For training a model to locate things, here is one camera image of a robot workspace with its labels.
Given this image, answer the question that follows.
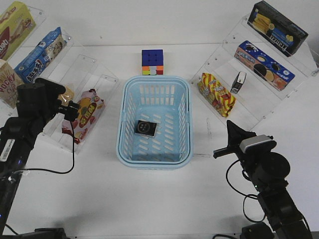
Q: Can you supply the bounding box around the clear acrylic right shelf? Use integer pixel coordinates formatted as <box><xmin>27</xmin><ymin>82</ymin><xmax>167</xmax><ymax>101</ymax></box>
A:
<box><xmin>190</xmin><ymin>15</ymin><xmax>319</xmax><ymax>130</ymax></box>

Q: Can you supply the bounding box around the black white tissue pack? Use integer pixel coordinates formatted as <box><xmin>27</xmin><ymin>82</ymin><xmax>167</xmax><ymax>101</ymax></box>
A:
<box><xmin>135</xmin><ymin>120</ymin><xmax>158</xmax><ymax>137</ymax></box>

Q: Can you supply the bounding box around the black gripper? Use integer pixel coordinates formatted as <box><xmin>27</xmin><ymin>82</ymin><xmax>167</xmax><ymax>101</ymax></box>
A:
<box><xmin>16</xmin><ymin>77</ymin><xmax>66</xmax><ymax>124</ymax></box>
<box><xmin>213</xmin><ymin>120</ymin><xmax>277</xmax><ymax>159</ymax></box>

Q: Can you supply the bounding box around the black Franzzi biscuit box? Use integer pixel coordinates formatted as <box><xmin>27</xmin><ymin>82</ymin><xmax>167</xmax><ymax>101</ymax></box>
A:
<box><xmin>247</xmin><ymin>0</ymin><xmax>309</xmax><ymax>57</ymax></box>

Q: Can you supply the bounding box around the clear acrylic left shelf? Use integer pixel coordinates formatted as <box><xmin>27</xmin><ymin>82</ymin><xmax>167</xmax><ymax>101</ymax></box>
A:
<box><xmin>7</xmin><ymin>5</ymin><xmax>119</xmax><ymax>152</ymax></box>

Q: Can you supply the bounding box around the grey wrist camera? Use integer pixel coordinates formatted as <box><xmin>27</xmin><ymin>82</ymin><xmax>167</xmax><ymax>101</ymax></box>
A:
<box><xmin>239</xmin><ymin>134</ymin><xmax>272</xmax><ymax>153</ymax></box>

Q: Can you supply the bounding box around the pink blue Oreo box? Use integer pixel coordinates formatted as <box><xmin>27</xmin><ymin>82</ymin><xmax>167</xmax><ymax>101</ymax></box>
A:
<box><xmin>234</xmin><ymin>40</ymin><xmax>295</xmax><ymax>91</ymax></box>

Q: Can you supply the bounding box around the blue white snack bag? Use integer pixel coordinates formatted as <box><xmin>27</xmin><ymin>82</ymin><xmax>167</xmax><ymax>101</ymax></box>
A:
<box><xmin>14</xmin><ymin>27</ymin><xmax>67</xmax><ymax>84</ymax></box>

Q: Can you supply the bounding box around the clear acrylic shelf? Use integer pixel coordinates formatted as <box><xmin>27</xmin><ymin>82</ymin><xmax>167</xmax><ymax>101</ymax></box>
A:
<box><xmin>190</xmin><ymin>15</ymin><xmax>319</xmax><ymax>130</ymax></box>
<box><xmin>7</xmin><ymin>5</ymin><xmax>119</xmax><ymax>152</ymax></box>

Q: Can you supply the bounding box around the yellow biscuit box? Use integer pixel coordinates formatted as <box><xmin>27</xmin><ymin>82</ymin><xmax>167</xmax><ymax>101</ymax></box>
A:
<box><xmin>0</xmin><ymin>1</ymin><xmax>36</xmax><ymax>60</ymax></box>

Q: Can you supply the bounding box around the light blue plastic basket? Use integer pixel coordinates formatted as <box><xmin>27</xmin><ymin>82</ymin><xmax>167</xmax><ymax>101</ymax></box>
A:
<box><xmin>116</xmin><ymin>76</ymin><xmax>193</xmax><ymax>170</ymax></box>

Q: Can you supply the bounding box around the small black box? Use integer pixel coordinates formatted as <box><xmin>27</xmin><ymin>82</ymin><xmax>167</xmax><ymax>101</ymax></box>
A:
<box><xmin>230</xmin><ymin>71</ymin><xmax>247</xmax><ymax>94</ymax></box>

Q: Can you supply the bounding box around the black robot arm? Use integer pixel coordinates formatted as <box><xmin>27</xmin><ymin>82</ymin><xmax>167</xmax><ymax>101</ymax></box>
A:
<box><xmin>0</xmin><ymin>78</ymin><xmax>66</xmax><ymax>231</ymax></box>
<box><xmin>213</xmin><ymin>120</ymin><xmax>312</xmax><ymax>239</ymax></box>

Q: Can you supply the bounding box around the black camera cable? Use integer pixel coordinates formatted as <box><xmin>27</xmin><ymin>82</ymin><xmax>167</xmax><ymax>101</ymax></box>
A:
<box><xmin>18</xmin><ymin>120</ymin><xmax>75</xmax><ymax>175</ymax></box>

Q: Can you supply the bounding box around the Pocky box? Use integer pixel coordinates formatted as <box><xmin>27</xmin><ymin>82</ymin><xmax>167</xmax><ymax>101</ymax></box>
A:
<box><xmin>0</xmin><ymin>59</ymin><xmax>23</xmax><ymax>109</ymax></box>

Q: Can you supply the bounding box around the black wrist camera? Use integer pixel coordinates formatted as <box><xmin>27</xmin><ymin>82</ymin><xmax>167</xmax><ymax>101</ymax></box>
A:
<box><xmin>58</xmin><ymin>101</ymin><xmax>80</xmax><ymax>121</ymax></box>

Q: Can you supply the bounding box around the red yellow striped snack pack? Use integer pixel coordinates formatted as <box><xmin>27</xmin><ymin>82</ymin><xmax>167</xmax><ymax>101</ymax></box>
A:
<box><xmin>197</xmin><ymin>73</ymin><xmax>236</xmax><ymax>118</ymax></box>

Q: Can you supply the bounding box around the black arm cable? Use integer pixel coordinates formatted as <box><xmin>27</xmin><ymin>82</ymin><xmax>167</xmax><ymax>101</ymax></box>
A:
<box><xmin>225</xmin><ymin>159</ymin><xmax>267</xmax><ymax>223</ymax></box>

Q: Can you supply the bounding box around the colourful Rubik's cube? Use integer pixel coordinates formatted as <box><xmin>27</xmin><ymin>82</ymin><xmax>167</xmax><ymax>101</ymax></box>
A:
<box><xmin>142</xmin><ymin>49</ymin><xmax>164</xmax><ymax>75</ymax></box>

